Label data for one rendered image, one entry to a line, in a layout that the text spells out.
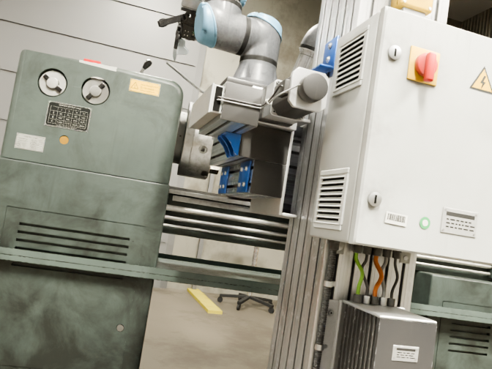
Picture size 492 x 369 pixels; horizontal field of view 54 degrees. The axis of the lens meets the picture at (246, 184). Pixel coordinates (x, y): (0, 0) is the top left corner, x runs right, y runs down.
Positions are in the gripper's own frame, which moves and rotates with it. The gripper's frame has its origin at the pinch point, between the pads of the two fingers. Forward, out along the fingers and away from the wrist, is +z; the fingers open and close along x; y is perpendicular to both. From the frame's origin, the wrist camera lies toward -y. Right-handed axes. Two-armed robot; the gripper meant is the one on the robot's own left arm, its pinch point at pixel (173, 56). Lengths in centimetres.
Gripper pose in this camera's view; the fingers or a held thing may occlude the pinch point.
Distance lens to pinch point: 210.3
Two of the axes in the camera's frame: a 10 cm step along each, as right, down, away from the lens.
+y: 9.6, 2.6, 0.9
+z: -2.7, 9.1, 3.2
